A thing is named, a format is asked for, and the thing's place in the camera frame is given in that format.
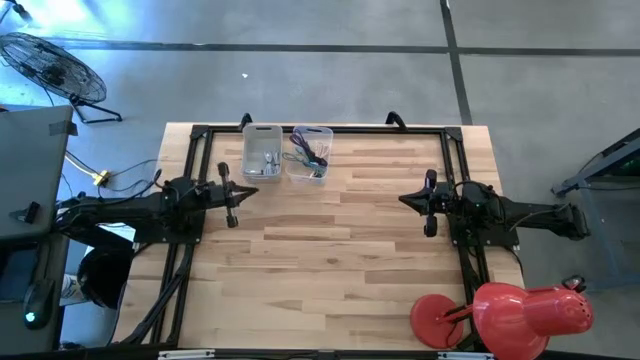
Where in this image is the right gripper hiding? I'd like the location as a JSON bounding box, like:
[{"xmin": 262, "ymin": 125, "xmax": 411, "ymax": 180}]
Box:
[{"xmin": 398, "ymin": 168, "xmax": 456, "ymax": 239}]

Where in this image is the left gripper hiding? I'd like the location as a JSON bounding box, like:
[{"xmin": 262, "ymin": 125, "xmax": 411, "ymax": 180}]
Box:
[{"xmin": 197, "ymin": 161, "xmax": 260, "ymax": 230}]

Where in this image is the purple USB cable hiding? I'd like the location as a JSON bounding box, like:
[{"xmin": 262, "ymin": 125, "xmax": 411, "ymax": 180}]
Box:
[{"xmin": 288, "ymin": 129, "xmax": 330, "ymax": 169}]

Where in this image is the clear plastic bin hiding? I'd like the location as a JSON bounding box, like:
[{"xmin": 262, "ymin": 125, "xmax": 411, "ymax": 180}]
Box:
[{"xmin": 284, "ymin": 124, "xmax": 335, "ymax": 186}]

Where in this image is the white plastic bin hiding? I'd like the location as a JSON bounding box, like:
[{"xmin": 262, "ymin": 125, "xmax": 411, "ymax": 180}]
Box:
[{"xmin": 241, "ymin": 123, "xmax": 285, "ymax": 184}]

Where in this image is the red desk lamp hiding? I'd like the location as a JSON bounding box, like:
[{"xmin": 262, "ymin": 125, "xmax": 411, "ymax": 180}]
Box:
[{"xmin": 409, "ymin": 273, "xmax": 596, "ymax": 360}]

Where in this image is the black round stool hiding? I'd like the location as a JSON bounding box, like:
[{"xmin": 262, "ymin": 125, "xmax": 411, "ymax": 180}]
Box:
[{"xmin": 76, "ymin": 247, "xmax": 135, "ymax": 310}]

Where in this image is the grey metal cart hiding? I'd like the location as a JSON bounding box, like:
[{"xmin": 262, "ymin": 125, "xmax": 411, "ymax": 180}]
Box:
[{"xmin": 551, "ymin": 127, "xmax": 640, "ymax": 292}]

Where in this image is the black tape strip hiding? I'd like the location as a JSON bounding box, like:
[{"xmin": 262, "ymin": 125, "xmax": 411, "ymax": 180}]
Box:
[{"xmin": 48, "ymin": 119, "xmax": 79, "ymax": 137}]

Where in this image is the white blue-printed item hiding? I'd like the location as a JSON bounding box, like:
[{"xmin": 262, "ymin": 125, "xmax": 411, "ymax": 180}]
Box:
[{"xmin": 60, "ymin": 273, "xmax": 87, "ymax": 305}]

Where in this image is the small black clip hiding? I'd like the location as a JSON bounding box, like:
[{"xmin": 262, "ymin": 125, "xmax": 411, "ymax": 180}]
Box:
[{"xmin": 8, "ymin": 200, "xmax": 41, "ymax": 224}]

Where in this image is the black floor fan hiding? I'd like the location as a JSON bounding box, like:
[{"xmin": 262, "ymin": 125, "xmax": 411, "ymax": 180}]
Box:
[{"xmin": 0, "ymin": 31, "xmax": 124, "ymax": 125}]

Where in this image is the black computer mouse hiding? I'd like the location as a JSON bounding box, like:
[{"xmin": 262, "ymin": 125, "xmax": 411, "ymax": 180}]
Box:
[{"xmin": 22, "ymin": 278, "xmax": 56, "ymax": 331}]

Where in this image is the dark grey desk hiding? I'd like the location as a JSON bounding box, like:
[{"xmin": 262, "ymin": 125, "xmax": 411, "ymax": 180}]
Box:
[{"xmin": 0, "ymin": 229, "xmax": 71, "ymax": 354}]

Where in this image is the black stand leg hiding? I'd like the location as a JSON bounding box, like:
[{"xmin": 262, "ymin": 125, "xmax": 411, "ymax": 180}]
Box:
[{"xmin": 7, "ymin": 0, "xmax": 34, "ymax": 24}]

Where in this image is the black aluminium table frame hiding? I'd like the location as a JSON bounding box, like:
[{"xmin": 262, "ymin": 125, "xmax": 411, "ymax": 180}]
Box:
[{"xmin": 119, "ymin": 112, "xmax": 524, "ymax": 351}]

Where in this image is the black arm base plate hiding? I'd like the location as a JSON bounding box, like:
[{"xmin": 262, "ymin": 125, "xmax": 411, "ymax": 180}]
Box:
[
  {"xmin": 447, "ymin": 207, "xmax": 522, "ymax": 248},
  {"xmin": 132, "ymin": 204, "xmax": 207, "ymax": 246}
]

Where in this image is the yellow extension cord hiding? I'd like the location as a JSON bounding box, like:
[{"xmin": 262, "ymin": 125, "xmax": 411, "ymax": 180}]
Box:
[{"xmin": 64, "ymin": 151, "xmax": 112, "ymax": 188}]

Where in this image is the white bracket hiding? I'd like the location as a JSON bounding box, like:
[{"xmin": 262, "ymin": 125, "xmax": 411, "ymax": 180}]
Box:
[
  {"xmin": 158, "ymin": 349, "xmax": 216, "ymax": 360},
  {"xmin": 437, "ymin": 351, "xmax": 495, "ymax": 360}
]

